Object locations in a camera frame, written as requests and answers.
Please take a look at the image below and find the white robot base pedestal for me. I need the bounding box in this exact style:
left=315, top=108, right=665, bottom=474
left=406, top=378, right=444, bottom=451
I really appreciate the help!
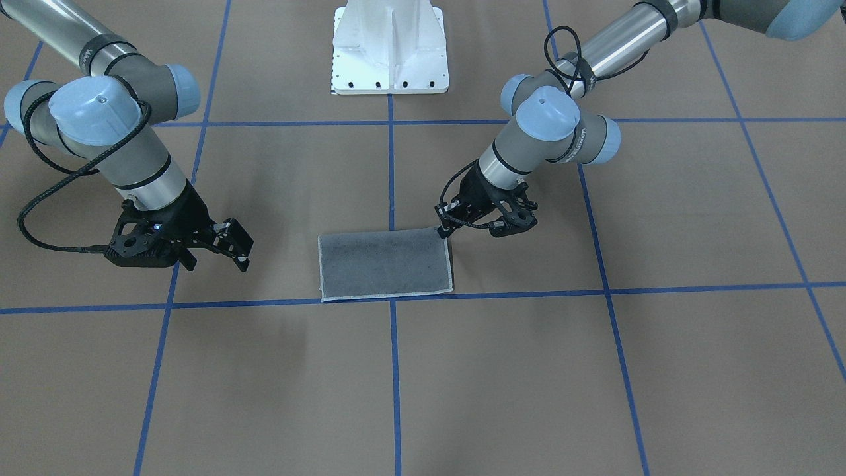
left=330, top=1, right=450, bottom=95

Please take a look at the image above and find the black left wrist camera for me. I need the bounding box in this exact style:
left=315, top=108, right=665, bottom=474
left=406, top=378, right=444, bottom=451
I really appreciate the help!
left=489, top=182, right=538, bottom=238

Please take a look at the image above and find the pink towel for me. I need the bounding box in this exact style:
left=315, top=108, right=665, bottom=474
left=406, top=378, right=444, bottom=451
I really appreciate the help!
left=317, top=228, right=454, bottom=302

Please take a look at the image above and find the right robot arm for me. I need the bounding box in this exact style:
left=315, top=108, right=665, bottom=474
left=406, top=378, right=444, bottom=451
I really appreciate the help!
left=2, top=1, right=254, bottom=271

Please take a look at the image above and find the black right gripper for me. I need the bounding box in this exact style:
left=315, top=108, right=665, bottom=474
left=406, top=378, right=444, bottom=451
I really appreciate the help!
left=122, top=180, right=256, bottom=273

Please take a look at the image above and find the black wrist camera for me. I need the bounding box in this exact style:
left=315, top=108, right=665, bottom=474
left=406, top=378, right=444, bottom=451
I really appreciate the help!
left=103, top=199, right=179, bottom=268
left=489, top=182, right=538, bottom=238

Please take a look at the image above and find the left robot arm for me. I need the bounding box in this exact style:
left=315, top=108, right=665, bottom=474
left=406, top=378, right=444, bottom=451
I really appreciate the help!
left=436, top=1, right=844, bottom=239

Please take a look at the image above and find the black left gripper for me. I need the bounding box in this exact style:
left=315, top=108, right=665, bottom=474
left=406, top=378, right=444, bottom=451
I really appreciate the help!
left=435, top=161, right=523, bottom=240

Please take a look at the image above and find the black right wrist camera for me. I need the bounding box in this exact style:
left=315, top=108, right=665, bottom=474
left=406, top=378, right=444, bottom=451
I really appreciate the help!
left=103, top=199, right=179, bottom=268

